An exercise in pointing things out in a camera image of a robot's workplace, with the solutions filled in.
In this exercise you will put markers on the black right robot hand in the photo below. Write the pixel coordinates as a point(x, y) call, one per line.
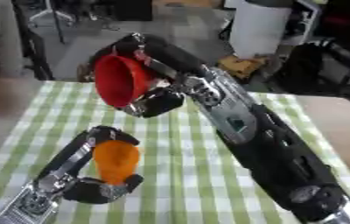
point(170, 57)

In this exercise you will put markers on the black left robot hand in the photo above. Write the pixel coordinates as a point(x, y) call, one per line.
point(70, 159)

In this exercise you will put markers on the orange plastic cup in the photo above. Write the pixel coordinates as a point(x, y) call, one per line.
point(116, 160)

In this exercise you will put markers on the red plastic cup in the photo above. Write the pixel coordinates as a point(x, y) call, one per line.
point(119, 80)

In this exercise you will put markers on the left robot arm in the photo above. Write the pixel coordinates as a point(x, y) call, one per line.
point(27, 204)

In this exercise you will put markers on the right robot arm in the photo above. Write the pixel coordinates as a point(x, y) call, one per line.
point(280, 151)

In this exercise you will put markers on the tan cardboard piece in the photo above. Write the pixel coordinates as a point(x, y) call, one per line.
point(240, 66)

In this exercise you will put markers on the white cylindrical bin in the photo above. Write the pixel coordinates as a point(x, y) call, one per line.
point(257, 27)

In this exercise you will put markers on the black stand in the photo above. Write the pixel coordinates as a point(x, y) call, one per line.
point(35, 43)

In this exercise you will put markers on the white chair base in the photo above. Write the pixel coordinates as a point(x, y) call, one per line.
point(50, 13)

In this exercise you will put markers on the black bag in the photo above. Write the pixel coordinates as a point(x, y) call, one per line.
point(310, 68)

